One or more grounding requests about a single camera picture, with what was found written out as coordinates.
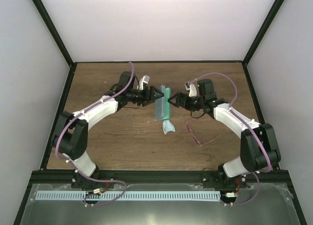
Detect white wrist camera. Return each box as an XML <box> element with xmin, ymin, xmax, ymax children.
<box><xmin>138</xmin><ymin>75</ymin><xmax>150</xmax><ymax>90</ymax></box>
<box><xmin>185</xmin><ymin>82</ymin><xmax>197</xmax><ymax>97</ymax></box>

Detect purple cable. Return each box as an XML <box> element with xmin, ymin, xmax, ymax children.
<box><xmin>55</xmin><ymin>61</ymin><xmax>135</xmax><ymax>207</ymax></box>
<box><xmin>190</xmin><ymin>72</ymin><xmax>272</xmax><ymax>207</ymax></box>

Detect blue green glasses case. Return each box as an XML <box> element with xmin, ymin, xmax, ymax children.
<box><xmin>155</xmin><ymin>85</ymin><xmax>171</xmax><ymax>121</ymax></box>

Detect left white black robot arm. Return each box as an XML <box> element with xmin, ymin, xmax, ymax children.
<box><xmin>51</xmin><ymin>71</ymin><xmax>164</xmax><ymax>188</ymax></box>

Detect shiny metal front plate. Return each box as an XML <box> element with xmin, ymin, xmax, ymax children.
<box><xmin>21</xmin><ymin>183</ymin><xmax>300</xmax><ymax>225</ymax></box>

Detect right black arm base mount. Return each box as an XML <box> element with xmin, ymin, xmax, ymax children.
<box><xmin>201</xmin><ymin>167</ymin><xmax>245</xmax><ymax>190</ymax></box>

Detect light blue slotted cable duct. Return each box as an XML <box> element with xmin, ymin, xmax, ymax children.
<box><xmin>35</xmin><ymin>191</ymin><xmax>221</xmax><ymax>202</ymax></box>

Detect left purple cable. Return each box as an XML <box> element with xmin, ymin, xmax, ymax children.
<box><xmin>55</xmin><ymin>61</ymin><xmax>135</xmax><ymax>207</ymax></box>

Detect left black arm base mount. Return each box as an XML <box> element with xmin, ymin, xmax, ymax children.
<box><xmin>71</xmin><ymin>173</ymin><xmax>114</xmax><ymax>190</ymax></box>

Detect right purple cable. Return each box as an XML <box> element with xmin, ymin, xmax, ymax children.
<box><xmin>190</xmin><ymin>72</ymin><xmax>272</xmax><ymax>207</ymax></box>

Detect pink transparent sunglasses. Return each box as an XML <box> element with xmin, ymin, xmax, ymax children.
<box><xmin>185</xmin><ymin>118</ymin><xmax>221</xmax><ymax>147</ymax></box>

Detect black aluminium frame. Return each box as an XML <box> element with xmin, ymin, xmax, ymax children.
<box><xmin>14</xmin><ymin>0</ymin><xmax>307</xmax><ymax>225</ymax></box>

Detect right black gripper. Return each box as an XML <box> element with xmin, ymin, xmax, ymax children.
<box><xmin>169</xmin><ymin>92</ymin><xmax>205</xmax><ymax>112</ymax></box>

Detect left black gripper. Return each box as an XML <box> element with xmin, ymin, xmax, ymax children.
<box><xmin>127</xmin><ymin>86</ymin><xmax>164</xmax><ymax>106</ymax></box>

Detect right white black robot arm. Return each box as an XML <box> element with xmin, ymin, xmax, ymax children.
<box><xmin>168</xmin><ymin>79</ymin><xmax>281</xmax><ymax>187</ymax></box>

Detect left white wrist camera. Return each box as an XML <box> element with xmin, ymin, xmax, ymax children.
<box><xmin>138</xmin><ymin>75</ymin><xmax>150</xmax><ymax>90</ymax></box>

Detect light blue cleaning cloth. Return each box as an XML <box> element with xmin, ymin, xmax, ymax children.
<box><xmin>162</xmin><ymin>120</ymin><xmax>176</xmax><ymax>135</ymax></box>

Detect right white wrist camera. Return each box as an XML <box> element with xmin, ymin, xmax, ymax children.
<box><xmin>185</xmin><ymin>82</ymin><xmax>197</xmax><ymax>97</ymax></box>

